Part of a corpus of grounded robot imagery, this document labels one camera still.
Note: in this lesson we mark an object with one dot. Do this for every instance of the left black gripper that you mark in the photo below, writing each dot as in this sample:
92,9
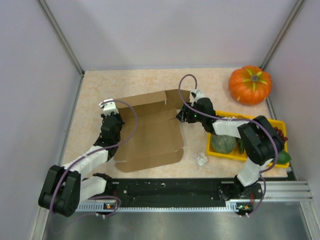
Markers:
118,116

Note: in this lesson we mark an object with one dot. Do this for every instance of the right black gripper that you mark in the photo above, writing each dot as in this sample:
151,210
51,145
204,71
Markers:
182,117

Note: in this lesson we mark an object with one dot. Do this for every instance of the brown cardboard box sheet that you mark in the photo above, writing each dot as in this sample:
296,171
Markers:
152,131

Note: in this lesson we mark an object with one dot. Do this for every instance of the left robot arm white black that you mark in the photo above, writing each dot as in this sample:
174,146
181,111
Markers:
66,186

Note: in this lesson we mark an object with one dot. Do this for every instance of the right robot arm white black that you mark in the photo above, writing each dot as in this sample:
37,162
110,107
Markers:
260,140

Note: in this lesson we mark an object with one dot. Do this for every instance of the yellow plastic tray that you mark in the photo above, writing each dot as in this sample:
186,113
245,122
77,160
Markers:
235,155

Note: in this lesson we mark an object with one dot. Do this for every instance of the clear plastic bits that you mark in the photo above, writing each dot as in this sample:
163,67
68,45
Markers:
200,158

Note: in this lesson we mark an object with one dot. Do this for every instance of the green melon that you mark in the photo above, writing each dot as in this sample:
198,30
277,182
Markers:
223,144

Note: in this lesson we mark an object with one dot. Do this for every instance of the orange pumpkin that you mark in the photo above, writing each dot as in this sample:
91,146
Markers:
250,85

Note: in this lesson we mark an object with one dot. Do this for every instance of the purple grape bunch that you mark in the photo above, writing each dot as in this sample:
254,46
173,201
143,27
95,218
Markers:
281,134

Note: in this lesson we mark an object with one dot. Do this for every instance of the green avocado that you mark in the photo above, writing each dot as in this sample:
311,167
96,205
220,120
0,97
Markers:
283,158

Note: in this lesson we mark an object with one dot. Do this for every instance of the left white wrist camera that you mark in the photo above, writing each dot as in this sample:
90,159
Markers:
108,107

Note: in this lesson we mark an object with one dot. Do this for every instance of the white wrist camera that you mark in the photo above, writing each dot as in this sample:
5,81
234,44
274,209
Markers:
108,107
197,94

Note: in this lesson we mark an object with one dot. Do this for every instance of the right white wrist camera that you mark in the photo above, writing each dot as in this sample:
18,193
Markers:
197,94

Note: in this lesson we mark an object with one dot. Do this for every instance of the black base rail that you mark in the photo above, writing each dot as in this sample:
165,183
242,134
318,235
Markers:
177,192

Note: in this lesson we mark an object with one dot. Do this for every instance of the aluminium frame beam front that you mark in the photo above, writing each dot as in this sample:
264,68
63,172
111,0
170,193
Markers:
272,191

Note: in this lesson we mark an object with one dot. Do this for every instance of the left corner aluminium post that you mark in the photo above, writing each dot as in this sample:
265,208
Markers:
61,36

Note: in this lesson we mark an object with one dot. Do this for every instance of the corner aluminium post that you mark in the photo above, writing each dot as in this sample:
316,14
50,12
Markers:
61,36
298,5

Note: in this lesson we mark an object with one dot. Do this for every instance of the right corner aluminium post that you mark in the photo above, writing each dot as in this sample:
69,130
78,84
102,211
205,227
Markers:
298,5

